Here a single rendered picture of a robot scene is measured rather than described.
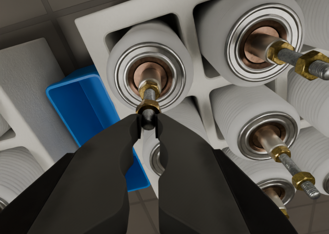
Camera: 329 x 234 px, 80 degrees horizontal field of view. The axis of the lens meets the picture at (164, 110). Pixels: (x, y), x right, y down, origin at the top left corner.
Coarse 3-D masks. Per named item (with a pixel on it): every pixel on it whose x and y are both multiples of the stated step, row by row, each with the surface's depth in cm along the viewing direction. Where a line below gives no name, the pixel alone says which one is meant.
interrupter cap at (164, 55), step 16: (128, 48) 19; (144, 48) 19; (160, 48) 19; (128, 64) 20; (144, 64) 20; (160, 64) 20; (176, 64) 20; (128, 80) 21; (176, 80) 21; (128, 96) 22; (160, 96) 22; (176, 96) 22
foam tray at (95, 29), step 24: (144, 0) 24; (168, 0) 24; (192, 0) 24; (96, 24) 25; (120, 24) 25; (192, 24) 25; (96, 48) 26; (192, 48) 27; (312, 48) 28; (216, 72) 30; (192, 96) 42; (216, 144) 35; (144, 168) 37
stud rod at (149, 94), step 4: (144, 92) 17; (148, 92) 17; (152, 92) 17; (144, 96) 16; (148, 96) 16; (152, 96) 16; (144, 112) 14; (148, 112) 14; (152, 112) 14; (144, 116) 13; (148, 116) 13; (152, 116) 13; (144, 120) 13; (148, 120) 13; (152, 120) 13; (144, 124) 13; (148, 124) 13; (152, 124) 13; (144, 128) 13; (148, 128) 13; (152, 128) 13
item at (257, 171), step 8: (224, 152) 38; (232, 152) 36; (232, 160) 35; (240, 160) 33; (248, 160) 32; (272, 160) 31; (240, 168) 32; (248, 168) 31; (256, 168) 30; (264, 168) 30; (272, 168) 29; (280, 168) 30; (248, 176) 30; (256, 176) 30; (264, 176) 29; (272, 176) 29; (280, 176) 29; (288, 176) 29
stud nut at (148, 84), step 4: (144, 84) 17; (148, 84) 17; (152, 84) 17; (156, 84) 18; (140, 88) 18; (144, 88) 17; (148, 88) 17; (152, 88) 17; (156, 88) 17; (140, 92) 17; (156, 92) 17; (156, 96) 18
